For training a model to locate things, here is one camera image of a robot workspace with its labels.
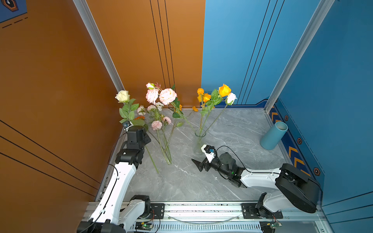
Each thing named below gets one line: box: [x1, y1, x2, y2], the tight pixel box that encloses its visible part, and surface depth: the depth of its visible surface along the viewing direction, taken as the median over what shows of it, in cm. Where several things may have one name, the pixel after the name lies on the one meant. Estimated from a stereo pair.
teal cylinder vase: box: [259, 121, 289, 150], surface depth 89 cm
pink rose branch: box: [145, 82, 198, 135], surface depth 63 cm
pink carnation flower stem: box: [151, 116, 172, 165], surface depth 104 cm
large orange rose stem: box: [200, 83, 232, 137], surface depth 74 cm
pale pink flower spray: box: [136, 101, 164, 116], surface depth 118 cm
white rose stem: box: [200, 92, 238, 141], surface depth 71 cm
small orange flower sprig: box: [197, 87, 212, 138], surface depth 74 cm
